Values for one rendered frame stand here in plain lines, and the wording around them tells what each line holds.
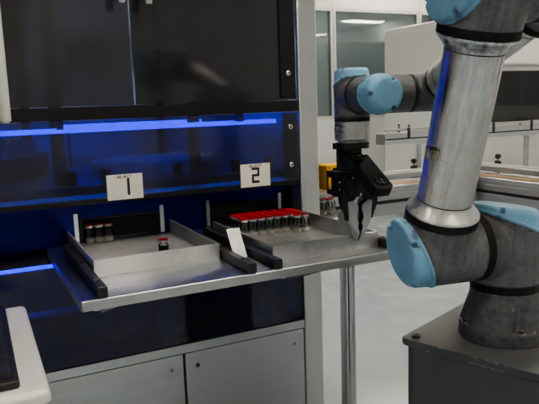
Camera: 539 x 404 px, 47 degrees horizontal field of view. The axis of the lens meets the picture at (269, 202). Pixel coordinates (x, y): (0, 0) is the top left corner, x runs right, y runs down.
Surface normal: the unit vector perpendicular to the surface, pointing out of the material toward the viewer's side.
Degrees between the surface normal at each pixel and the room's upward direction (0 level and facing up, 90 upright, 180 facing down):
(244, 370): 90
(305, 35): 90
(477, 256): 93
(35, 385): 0
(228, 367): 90
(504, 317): 73
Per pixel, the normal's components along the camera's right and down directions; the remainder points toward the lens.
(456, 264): 0.28, 0.43
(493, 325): -0.49, -0.15
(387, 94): 0.29, 0.14
